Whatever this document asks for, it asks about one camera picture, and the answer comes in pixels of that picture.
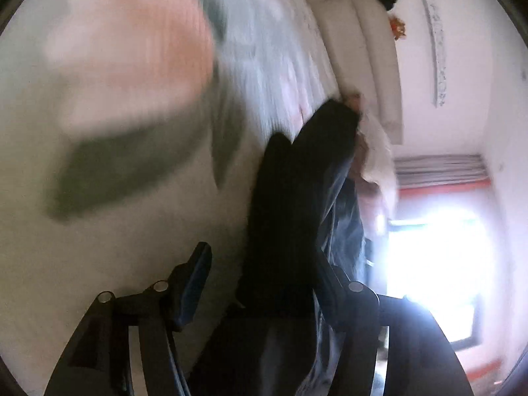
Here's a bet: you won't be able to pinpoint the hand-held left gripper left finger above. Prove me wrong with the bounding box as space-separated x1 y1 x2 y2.
43 241 213 396

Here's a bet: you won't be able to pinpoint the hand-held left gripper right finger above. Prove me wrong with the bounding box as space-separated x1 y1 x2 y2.
315 251 475 396

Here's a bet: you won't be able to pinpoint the black pants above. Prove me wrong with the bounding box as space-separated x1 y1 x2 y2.
187 99 370 396

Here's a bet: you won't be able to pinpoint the floral quilt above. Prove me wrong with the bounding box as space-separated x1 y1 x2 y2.
0 0 351 396

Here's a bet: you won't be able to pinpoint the window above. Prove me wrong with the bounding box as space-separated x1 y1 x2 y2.
385 190 496 366

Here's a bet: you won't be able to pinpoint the cream pillow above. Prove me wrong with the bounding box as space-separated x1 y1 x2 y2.
355 95 399 232

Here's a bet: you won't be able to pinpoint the striped curtain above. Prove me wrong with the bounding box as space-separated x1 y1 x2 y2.
394 154 493 192

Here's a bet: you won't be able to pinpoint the beige padded headboard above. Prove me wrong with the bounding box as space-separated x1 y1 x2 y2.
297 0 403 145

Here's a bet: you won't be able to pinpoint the long wall decoration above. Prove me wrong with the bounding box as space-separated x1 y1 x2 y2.
421 0 450 109

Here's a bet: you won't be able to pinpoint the orange wall ornament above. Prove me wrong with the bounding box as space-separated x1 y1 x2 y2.
388 14 409 41

